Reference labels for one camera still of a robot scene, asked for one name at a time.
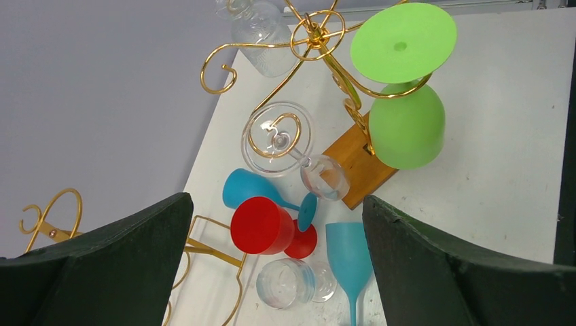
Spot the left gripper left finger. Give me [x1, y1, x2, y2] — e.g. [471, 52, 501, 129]
[0, 193, 194, 326]

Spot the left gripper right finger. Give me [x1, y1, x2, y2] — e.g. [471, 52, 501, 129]
[362, 195, 575, 325]

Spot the blue plastic goblet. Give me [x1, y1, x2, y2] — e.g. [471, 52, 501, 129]
[325, 222, 373, 325]
[222, 168, 318, 232]

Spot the gold hook rack wooden base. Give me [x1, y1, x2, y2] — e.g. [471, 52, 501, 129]
[200, 0, 434, 211]

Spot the small clear front wine glass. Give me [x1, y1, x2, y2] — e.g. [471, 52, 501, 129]
[240, 101, 350, 201]

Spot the green plastic goblet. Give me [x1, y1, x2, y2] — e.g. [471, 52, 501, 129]
[350, 2, 457, 170]

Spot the clear patterned wine glass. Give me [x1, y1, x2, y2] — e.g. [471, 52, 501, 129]
[215, 0, 297, 77]

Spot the clear glass near red goblet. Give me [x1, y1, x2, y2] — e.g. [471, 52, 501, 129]
[255, 258, 338, 310]

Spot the red plastic goblet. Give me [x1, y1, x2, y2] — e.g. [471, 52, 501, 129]
[230, 196, 318, 259]

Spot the tall gold wire glass rack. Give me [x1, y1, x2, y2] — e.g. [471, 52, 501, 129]
[18, 187, 249, 326]

